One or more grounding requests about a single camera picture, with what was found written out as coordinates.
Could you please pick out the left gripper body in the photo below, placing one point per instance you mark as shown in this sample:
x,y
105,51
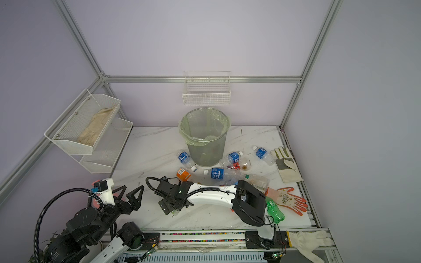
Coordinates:
x,y
112,213

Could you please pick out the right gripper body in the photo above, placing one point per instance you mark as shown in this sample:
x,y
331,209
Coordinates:
x,y
168,204

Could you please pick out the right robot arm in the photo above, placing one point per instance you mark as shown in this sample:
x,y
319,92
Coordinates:
x,y
248,203

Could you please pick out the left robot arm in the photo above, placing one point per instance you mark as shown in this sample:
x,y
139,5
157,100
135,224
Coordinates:
x,y
88,226

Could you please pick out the blue label bottle by bin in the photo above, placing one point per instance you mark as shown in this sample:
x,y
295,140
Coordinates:
x,y
187,161

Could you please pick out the blue label bottle near bin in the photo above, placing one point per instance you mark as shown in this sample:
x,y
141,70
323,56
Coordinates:
x,y
231,158

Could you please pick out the grey mesh waste bin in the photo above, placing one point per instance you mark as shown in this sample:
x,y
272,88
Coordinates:
x,y
210,154

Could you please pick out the green plastic bin liner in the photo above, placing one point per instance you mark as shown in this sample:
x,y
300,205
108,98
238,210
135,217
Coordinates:
x,y
204,125

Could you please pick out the orange label bottle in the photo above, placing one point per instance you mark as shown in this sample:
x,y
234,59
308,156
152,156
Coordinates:
x,y
183,175

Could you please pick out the blue label bottle centre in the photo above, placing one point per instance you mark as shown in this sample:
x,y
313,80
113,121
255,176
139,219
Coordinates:
x,y
223,176

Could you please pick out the beige cloth in shelf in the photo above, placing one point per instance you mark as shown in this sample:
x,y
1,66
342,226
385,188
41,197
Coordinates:
x,y
92,132

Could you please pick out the white mesh two-tier shelf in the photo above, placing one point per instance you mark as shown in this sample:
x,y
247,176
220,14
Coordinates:
x,y
103,156

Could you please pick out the potted green plant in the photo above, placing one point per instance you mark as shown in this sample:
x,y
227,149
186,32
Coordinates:
x,y
46,246

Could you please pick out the purple label large bottle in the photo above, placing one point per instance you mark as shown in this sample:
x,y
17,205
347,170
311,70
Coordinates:
x,y
259,182

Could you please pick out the blue label bottle far right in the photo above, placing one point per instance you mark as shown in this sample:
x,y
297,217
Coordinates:
x,y
264,155

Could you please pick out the green soda bottle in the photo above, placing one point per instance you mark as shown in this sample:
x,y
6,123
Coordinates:
x,y
274,211

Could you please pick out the red coated glove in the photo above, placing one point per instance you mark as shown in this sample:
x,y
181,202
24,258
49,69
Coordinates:
x,y
284,197

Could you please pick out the grey white work glove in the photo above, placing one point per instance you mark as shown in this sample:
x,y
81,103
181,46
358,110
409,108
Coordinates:
x,y
286,165

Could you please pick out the white cotton glove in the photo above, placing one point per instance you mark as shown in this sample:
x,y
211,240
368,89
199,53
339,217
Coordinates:
x,y
307,242

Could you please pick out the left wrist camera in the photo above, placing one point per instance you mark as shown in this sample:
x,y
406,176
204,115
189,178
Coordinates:
x,y
103,188

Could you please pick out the white wire wall basket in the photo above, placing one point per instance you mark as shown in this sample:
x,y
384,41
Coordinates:
x,y
206,88

